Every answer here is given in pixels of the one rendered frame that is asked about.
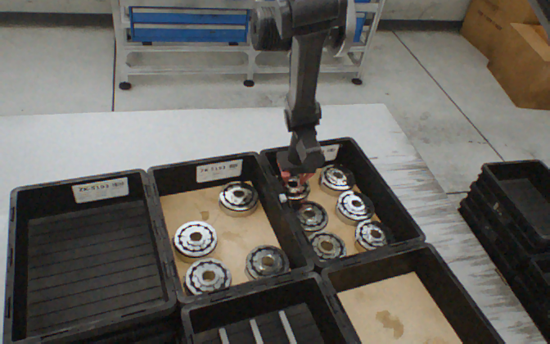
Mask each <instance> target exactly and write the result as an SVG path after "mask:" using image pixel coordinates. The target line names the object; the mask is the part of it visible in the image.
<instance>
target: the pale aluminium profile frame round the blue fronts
mask: <svg viewBox="0 0 550 344"><path fill-rule="evenodd" d="M110 1H111V9H112V16H113V23H115V37H116V44H117V52H118V58H119V72H120V79H121V83H120V84H119V88H121V89H129V88H131V84H130V83H128V75H179V74H246V78H247V80H246V81H244V85H245V86H246V87H254V86H255V82H252V81H251V80H252V77H254V73H289V69H290V65H259V64H257V63H256V62H255V57H256V56H257V55H258V54H259V53H260V52H261V51H255V50H254V49H253V48H252V45H251V41H250V21H249V24H248V34H247V43H245V42H228V43H153V42H141V43H127V40H130V39H131V35H129V34H127V33H128V28H130V20H129V17H128V14H126V10H127V8H128V7H194V8H227V9H252V10H254V9H255V8H256V7H276V0H110ZM384 3H385V0H376V3H370V2H355V3H354V5H355V10H356V11H373V15H372V18H371V21H370V24H369V25H364V26H363V31H367V36H366V39H365V38H364V36H363V34H361V35H360V40H359V42H358V43H353V44H352V46H350V50H349V51H348V52H347V55H348V56H349V59H350V60H351V61H352V62H353V64H351V65H321V67H320V72H356V74H355V76H356V77H357V78H353V79H352V80H351V83H353V84H357V85H360V84H361V83H362V81H361V79H359V78H362V75H363V72H364V70H365V65H366V63H367V57H368V54H369V52H370V48H371V45H372V40H373V39H374V36H375V33H376V28H377V25H378V21H379V19H380V16H381V10H382V8H383V7H384ZM130 52H241V56H242V57H243V60H244V62H245V63H244V64H243V65H241V66H131V65H130V64H129V63H128V62H127V55H128V54H129V53H130ZM355 52H361V55H360V58H359V59H358V56H357V55H356V53H355Z"/></svg>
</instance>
